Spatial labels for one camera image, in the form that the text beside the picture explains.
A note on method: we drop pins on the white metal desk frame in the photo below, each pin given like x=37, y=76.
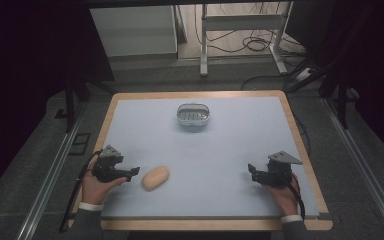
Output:
x=240, y=23

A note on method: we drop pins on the white power strip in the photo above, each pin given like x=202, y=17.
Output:
x=304, y=74

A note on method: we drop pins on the white soap dish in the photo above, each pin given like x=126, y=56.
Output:
x=193, y=114

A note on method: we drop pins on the black metal stand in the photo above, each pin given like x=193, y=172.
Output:
x=70, y=100
x=341, y=96

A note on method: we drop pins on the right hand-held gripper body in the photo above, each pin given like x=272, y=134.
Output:
x=277, y=171

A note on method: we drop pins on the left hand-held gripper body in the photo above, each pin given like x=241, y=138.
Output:
x=106, y=165

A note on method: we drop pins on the person's right hand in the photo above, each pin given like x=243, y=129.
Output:
x=285, y=198

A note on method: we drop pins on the person's left hand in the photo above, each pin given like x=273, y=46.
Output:
x=95, y=188

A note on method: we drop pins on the tan bread roll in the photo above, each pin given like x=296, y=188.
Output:
x=155, y=178

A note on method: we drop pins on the light blue table mat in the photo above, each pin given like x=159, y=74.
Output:
x=213, y=156

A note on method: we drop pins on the silver floor rail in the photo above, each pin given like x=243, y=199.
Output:
x=363, y=166
x=51, y=176

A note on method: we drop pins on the grey cabinet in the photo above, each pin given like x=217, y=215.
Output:
x=133, y=30

